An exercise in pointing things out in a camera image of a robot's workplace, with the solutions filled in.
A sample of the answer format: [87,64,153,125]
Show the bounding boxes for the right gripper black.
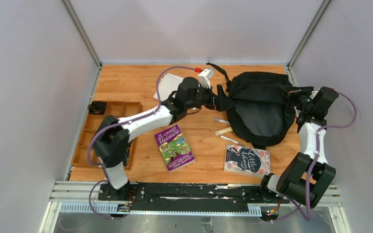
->
[277,84,314,112]

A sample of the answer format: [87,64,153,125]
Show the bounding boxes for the black student backpack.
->
[210,64,295,150]

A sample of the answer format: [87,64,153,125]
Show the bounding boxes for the purple treehouse book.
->
[154,124,196,173]

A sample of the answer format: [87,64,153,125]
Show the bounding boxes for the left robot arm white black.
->
[89,77,236,200]

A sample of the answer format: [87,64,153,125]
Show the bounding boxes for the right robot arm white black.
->
[258,86,339,208]

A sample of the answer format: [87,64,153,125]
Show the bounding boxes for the lilac capped white marker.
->
[214,118,230,125]

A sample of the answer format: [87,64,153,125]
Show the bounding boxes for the yellow glue stick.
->
[215,127,233,136]

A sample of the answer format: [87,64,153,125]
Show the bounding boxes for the brown capped white marker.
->
[220,135,244,146]

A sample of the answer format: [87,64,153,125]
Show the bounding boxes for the Little Women book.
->
[223,144,271,178]

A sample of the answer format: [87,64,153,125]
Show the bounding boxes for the folded white cloth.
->
[158,73,183,101]

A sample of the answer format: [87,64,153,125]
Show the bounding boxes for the wooden compartment tray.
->
[71,101,143,168]

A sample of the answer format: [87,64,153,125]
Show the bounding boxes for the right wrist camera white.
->
[310,90,318,100]

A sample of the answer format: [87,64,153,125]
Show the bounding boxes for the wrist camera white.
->
[198,68,215,89]
[310,90,318,100]

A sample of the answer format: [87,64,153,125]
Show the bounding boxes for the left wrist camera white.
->
[198,68,215,89]

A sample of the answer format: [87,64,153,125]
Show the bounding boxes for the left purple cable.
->
[86,66,202,221]

